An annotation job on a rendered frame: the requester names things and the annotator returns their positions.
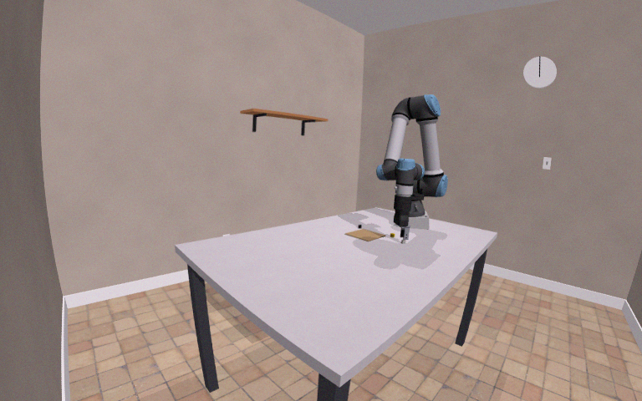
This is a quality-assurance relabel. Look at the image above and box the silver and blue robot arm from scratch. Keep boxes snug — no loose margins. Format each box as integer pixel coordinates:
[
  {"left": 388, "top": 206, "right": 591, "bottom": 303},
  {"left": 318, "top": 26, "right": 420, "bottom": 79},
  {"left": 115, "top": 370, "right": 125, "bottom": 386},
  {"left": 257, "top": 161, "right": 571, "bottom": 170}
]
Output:
[{"left": 376, "top": 94, "right": 448, "bottom": 217}]

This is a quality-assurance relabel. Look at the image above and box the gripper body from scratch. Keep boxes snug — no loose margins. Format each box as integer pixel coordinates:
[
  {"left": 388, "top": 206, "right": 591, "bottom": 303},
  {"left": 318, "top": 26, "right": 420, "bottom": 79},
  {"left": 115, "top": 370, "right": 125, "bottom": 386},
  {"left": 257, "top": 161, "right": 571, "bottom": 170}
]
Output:
[{"left": 394, "top": 185, "right": 424, "bottom": 226}]

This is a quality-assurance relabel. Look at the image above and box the brown square mat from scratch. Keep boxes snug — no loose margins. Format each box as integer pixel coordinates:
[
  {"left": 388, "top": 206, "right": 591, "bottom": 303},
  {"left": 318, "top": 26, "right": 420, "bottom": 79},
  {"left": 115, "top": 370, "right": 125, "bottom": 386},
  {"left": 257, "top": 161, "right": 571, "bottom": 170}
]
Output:
[{"left": 344, "top": 229, "right": 386, "bottom": 241}]

